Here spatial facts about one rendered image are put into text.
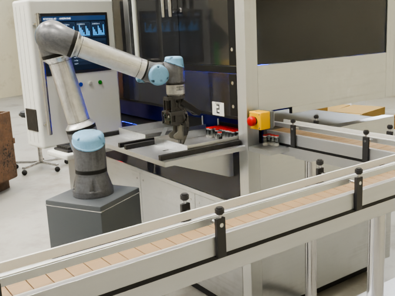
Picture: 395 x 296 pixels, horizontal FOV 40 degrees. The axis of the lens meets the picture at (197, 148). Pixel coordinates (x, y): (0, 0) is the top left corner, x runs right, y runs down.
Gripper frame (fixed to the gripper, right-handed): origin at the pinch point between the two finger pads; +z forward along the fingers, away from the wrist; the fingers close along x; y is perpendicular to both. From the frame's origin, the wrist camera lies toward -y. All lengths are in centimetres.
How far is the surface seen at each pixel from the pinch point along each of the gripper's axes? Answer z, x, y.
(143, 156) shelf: 4.0, -5.7, 15.8
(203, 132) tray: 1.8, -19.5, -24.3
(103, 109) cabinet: -4, -91, -8
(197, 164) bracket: 9.8, 2.6, -4.9
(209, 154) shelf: 4.2, 11.1, -5.3
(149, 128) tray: 3, -53, -15
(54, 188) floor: 92, -284, -44
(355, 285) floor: 91, 11, -97
